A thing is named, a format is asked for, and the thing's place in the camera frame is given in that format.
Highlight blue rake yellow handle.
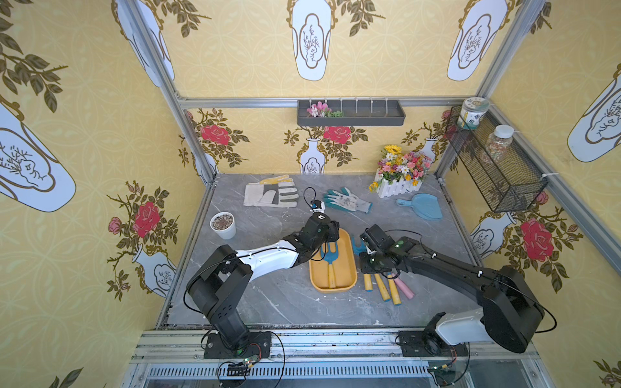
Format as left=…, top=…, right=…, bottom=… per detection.
left=374, top=273, right=402, bottom=306
left=321, top=242, right=339, bottom=289
left=351, top=237, right=375, bottom=293

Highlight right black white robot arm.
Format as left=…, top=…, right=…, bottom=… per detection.
left=360, top=225, right=547, bottom=355

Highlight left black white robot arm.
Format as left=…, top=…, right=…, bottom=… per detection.
left=185, top=212, right=340, bottom=353

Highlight yellow plastic storage box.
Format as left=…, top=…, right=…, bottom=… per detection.
left=309, top=229, right=357, bottom=294

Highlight teal white garden glove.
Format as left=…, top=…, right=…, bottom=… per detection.
left=323, top=187, right=372, bottom=213

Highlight white grey leather work glove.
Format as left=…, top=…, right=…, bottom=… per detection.
left=244, top=175, right=299, bottom=208

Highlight light blue dustpan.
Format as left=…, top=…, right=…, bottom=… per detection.
left=396, top=193, right=443, bottom=221

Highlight white fence flower planter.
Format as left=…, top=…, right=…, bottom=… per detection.
left=369, top=145, right=433, bottom=198

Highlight white cup with pebbles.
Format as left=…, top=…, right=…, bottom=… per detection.
left=210, top=211, right=237, bottom=240

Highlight small pink flowers on shelf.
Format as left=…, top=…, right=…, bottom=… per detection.
left=307, top=101, right=344, bottom=118

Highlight clear jar white lid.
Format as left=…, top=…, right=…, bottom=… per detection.
left=481, top=124, right=514, bottom=163

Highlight jar with green label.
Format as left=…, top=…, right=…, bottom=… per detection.
left=457, top=97, right=490, bottom=130

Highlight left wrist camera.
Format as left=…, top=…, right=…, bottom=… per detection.
left=310, top=200, right=325, bottom=213

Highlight purple rake pink handle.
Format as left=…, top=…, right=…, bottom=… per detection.
left=394, top=278, right=415, bottom=300

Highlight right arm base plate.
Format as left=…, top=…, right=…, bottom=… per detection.
left=396, top=330, right=469, bottom=357

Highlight grey wall shelf tray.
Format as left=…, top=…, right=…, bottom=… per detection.
left=297, top=98, right=406, bottom=127

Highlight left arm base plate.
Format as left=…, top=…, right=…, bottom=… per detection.
left=204, top=331, right=272, bottom=360

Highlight black wire mesh basket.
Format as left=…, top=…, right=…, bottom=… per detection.
left=446, top=106, right=548, bottom=213

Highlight aluminium front rail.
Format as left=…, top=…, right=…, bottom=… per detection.
left=122, top=327, right=553, bottom=387

